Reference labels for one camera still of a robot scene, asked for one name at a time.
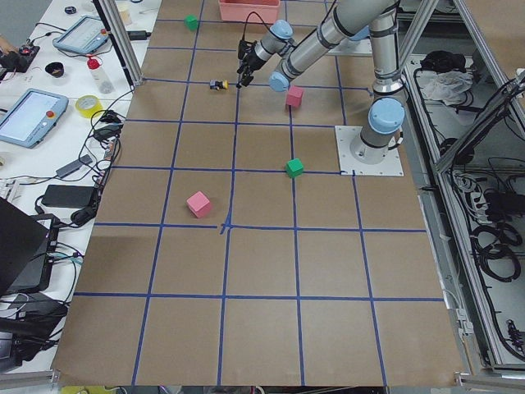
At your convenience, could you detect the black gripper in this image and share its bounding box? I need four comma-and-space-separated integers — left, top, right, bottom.
235, 45, 265, 89

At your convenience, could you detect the yellow push button switch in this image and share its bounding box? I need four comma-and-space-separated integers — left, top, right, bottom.
209, 80, 229, 90

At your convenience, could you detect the pink cube near centre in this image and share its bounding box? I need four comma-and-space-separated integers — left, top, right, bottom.
285, 85, 304, 108

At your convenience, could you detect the pink cube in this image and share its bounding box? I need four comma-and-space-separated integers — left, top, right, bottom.
285, 85, 304, 108
186, 191, 212, 218

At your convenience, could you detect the pink plastic bin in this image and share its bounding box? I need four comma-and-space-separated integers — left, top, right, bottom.
218, 0, 281, 23

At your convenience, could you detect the green cube near bin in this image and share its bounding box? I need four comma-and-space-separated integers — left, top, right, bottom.
184, 15, 199, 31

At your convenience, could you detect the green cube near base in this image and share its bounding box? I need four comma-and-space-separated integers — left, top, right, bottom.
285, 158, 304, 179

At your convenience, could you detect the pink cube far side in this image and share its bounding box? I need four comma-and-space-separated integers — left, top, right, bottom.
186, 191, 212, 218

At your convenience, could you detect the red capped squeeze bottle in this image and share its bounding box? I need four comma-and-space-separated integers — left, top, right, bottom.
86, 57, 114, 94

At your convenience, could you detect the yellow tape roll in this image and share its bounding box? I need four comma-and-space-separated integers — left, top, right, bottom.
75, 94, 103, 118

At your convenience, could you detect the far teach pendant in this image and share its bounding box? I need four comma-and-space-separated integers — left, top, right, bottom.
52, 16, 108, 55

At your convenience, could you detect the teach pendant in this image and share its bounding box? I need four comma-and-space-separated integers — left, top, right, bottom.
52, 16, 108, 55
1, 89, 69, 149

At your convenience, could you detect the black small bowl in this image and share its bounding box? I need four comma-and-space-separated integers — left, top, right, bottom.
44, 62, 65, 78

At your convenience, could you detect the white crumpled cloth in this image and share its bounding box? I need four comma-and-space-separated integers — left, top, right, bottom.
422, 71, 473, 106

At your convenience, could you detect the near teach pendant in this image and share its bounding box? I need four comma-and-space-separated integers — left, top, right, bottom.
1, 89, 69, 149

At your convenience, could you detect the black power adapter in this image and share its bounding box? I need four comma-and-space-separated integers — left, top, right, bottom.
42, 185, 96, 208

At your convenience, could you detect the black laptop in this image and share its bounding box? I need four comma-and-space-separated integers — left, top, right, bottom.
1, 199, 58, 296

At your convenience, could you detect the black camera mount wrist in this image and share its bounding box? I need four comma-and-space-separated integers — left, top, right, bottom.
237, 39, 257, 60

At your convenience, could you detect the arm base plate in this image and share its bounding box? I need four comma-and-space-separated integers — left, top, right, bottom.
335, 126, 404, 176
328, 38, 372, 57

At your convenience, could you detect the aluminium frame post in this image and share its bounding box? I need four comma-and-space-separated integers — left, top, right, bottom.
93, 0, 144, 88

